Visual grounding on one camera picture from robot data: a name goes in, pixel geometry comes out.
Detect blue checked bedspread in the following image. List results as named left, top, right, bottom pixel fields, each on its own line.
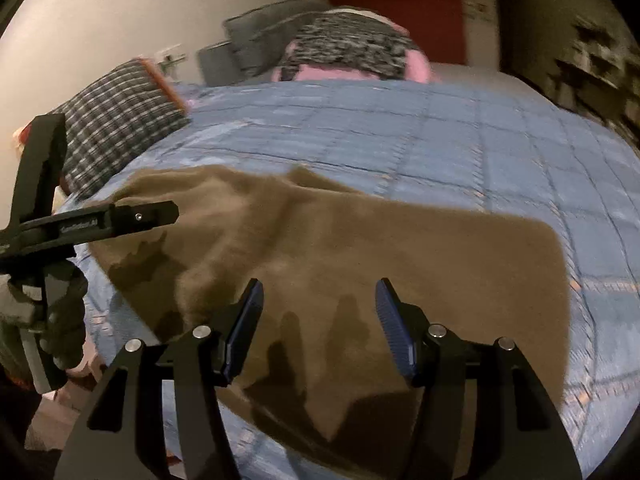
left=55, top=80, right=640, bottom=480

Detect dark doorway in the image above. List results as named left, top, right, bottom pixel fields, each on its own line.
left=492, top=0, right=522, bottom=76

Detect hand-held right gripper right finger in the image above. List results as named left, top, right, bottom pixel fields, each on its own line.
left=375, top=277, right=583, bottom=480

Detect grey sofa cushion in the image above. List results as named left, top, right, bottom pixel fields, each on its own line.
left=222, top=1, right=331, bottom=78

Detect person's left hand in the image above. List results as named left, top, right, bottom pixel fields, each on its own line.
left=0, top=261, right=90, bottom=372

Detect leopard print cloth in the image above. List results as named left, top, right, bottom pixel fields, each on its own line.
left=277, top=10, right=408, bottom=82

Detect brown fleece pants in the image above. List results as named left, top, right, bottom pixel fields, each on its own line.
left=75, top=165, right=571, bottom=480

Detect wooden bed headboard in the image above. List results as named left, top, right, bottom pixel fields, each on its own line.
left=134, top=57, right=189, bottom=112

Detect dark plaid pillow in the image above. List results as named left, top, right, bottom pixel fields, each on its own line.
left=50, top=60, right=192, bottom=201

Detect white wall socket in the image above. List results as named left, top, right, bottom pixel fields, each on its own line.
left=156, top=49, right=187, bottom=69

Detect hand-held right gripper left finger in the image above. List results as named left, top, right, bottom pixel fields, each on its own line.
left=52, top=278, right=265, bottom=480

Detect red wall panel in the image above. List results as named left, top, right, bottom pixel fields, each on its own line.
left=322, top=0, right=468, bottom=66

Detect wooden bookshelf with books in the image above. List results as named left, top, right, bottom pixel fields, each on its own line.
left=550, top=14, right=640, bottom=151

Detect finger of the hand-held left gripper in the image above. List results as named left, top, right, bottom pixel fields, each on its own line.
left=111, top=201, right=180, bottom=235

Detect pink blanket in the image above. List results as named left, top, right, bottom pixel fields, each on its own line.
left=272, top=6, right=432, bottom=84

